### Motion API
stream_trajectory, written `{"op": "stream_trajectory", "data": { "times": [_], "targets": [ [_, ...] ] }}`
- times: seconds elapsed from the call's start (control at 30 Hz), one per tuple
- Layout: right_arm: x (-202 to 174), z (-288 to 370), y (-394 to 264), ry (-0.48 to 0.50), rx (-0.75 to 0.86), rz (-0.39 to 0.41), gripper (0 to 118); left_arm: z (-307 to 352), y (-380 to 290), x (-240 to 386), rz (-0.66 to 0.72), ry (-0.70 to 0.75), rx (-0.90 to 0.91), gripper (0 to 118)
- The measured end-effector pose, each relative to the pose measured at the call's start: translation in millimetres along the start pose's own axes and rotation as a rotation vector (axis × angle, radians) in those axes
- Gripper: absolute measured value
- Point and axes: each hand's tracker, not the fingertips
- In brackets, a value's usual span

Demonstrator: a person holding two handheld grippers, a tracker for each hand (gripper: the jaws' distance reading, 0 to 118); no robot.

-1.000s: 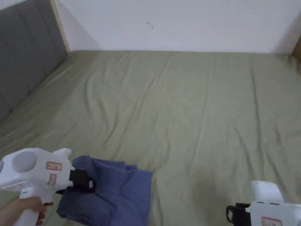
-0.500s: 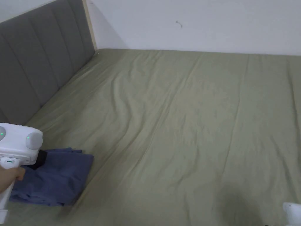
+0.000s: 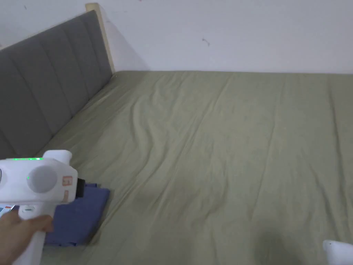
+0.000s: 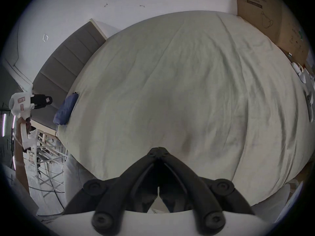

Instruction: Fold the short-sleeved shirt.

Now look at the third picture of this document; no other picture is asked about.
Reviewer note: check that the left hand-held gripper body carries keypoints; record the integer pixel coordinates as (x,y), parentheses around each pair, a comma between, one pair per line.
(41,179)

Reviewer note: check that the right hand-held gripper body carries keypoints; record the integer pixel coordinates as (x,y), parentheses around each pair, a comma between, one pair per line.
(340,252)

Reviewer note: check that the dark blue shirt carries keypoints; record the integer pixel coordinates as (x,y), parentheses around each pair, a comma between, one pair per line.
(77,215)

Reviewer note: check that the person's left hand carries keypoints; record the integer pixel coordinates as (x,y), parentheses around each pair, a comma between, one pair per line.
(16,234)

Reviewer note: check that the grey padded headboard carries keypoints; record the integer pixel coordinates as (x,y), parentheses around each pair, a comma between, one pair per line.
(44,88)

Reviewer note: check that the bed with pale green sheet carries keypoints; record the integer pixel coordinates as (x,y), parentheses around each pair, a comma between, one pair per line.
(209,154)

